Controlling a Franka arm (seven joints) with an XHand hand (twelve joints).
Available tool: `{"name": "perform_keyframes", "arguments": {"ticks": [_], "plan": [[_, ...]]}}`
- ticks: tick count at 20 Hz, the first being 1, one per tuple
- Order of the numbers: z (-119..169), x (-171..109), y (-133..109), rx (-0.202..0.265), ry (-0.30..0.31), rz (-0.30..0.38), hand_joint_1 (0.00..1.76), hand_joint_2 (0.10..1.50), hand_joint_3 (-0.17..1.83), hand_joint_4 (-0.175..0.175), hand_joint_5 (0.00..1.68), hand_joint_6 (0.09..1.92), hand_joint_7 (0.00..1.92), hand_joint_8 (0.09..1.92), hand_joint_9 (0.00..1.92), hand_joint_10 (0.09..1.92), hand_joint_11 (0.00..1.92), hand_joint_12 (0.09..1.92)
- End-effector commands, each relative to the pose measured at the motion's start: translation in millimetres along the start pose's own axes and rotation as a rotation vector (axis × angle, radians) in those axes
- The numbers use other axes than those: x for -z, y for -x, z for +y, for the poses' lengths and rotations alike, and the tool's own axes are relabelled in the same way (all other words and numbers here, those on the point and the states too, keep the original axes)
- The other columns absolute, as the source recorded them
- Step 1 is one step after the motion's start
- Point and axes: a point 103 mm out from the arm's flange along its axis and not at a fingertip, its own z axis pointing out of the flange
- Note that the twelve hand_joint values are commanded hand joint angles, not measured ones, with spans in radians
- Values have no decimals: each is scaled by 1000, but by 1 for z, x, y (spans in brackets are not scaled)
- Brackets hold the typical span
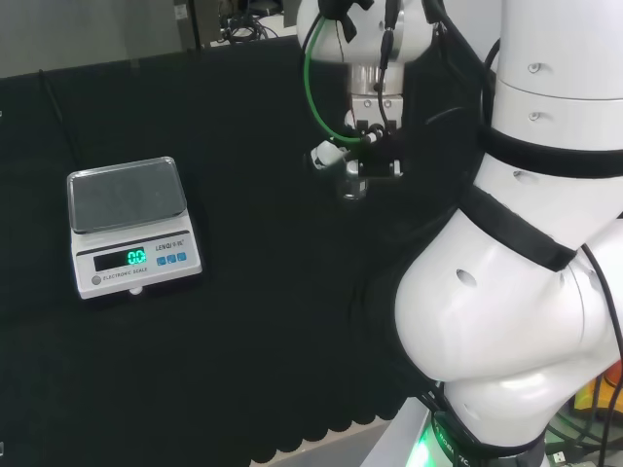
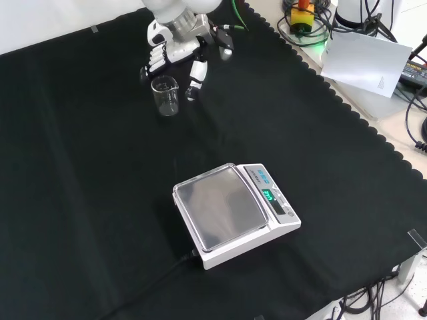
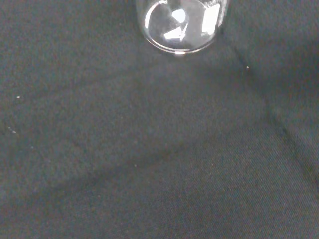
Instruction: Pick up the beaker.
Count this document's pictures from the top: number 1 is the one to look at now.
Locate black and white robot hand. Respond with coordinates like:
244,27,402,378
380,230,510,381
304,94,405,180

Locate small clear glass beaker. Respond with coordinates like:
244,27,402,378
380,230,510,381
339,172,369,201

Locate white electronic balance steel pan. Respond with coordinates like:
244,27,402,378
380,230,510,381
65,155,203,301

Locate black bench cloth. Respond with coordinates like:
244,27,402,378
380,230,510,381
0,36,488,464

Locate yellow stop button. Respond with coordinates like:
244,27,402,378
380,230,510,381
573,362,623,414

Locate green cable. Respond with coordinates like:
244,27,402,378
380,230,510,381
303,13,365,145

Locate black cable bundle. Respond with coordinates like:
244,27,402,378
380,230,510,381
218,0,286,46

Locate black balance power cable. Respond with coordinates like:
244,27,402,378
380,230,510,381
37,69,85,162

